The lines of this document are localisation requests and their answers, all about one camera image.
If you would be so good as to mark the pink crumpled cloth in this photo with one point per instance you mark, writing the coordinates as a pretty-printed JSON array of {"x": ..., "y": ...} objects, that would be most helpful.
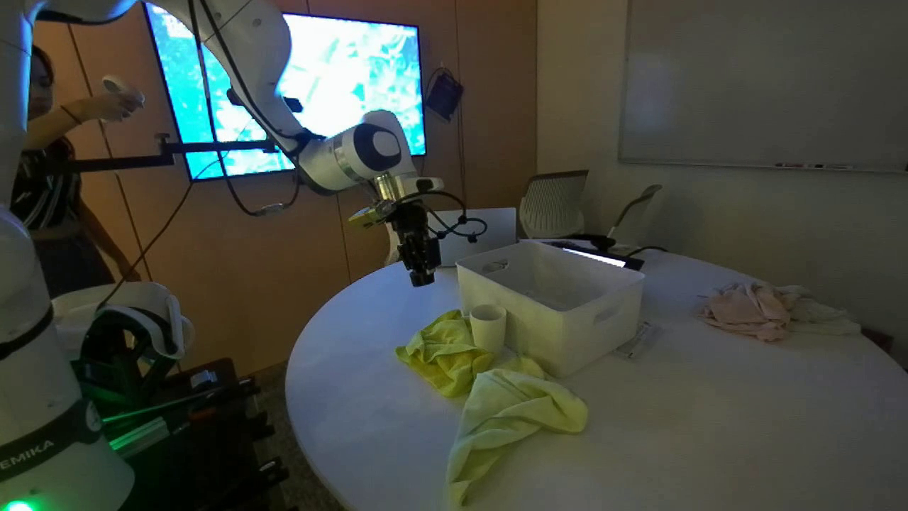
[{"x": 746, "y": 311}]

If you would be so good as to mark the black wall box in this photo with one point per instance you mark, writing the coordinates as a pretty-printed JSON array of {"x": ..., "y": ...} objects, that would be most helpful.
[{"x": 445, "y": 94}]

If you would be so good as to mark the wall whiteboard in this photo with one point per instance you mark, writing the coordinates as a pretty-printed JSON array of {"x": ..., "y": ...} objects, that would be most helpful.
[{"x": 756, "y": 87}]

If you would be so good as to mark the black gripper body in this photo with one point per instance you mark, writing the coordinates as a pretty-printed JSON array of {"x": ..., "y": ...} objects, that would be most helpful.
[{"x": 413, "y": 222}]

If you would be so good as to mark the tablet with lit screen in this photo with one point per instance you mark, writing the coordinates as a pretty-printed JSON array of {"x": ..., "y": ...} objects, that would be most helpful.
[{"x": 598, "y": 253}]

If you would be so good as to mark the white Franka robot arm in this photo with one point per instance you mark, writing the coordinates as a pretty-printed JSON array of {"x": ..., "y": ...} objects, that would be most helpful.
[{"x": 350, "y": 158}]

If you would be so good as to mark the white headset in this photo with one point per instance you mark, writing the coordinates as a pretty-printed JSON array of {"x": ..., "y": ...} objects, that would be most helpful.
[{"x": 142, "y": 309}]

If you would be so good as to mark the grey mesh office chair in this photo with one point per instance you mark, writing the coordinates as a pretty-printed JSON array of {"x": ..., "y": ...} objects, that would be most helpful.
[
  {"x": 632, "y": 214},
  {"x": 553, "y": 204}
]

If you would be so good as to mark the black camera boom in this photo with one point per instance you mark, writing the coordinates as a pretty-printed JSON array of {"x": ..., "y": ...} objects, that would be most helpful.
[{"x": 217, "y": 148}]

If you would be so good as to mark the white handheld controller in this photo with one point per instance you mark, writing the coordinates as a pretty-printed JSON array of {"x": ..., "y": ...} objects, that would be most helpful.
[{"x": 119, "y": 97}]

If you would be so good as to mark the black robot cart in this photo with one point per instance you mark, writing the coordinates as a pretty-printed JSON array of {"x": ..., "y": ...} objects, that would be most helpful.
[{"x": 180, "y": 436}]

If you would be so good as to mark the wall television screen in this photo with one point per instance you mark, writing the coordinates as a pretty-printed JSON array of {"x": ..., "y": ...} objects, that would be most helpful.
[{"x": 359, "y": 66}]

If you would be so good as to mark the bright yellow towel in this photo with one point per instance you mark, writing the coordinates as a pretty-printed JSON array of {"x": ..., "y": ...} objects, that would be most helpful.
[{"x": 441, "y": 355}]

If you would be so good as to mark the white crumpled cloth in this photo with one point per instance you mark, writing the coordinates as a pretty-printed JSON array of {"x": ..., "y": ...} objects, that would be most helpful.
[{"x": 823, "y": 314}]

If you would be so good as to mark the person in striped top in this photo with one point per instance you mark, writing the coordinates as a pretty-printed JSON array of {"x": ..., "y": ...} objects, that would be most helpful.
[{"x": 51, "y": 189}]

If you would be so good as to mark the white plastic basket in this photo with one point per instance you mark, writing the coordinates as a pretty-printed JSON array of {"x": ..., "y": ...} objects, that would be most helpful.
[{"x": 567, "y": 323}]

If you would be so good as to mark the light green towel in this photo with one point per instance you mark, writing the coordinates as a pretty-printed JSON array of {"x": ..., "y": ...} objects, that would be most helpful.
[{"x": 510, "y": 408}]

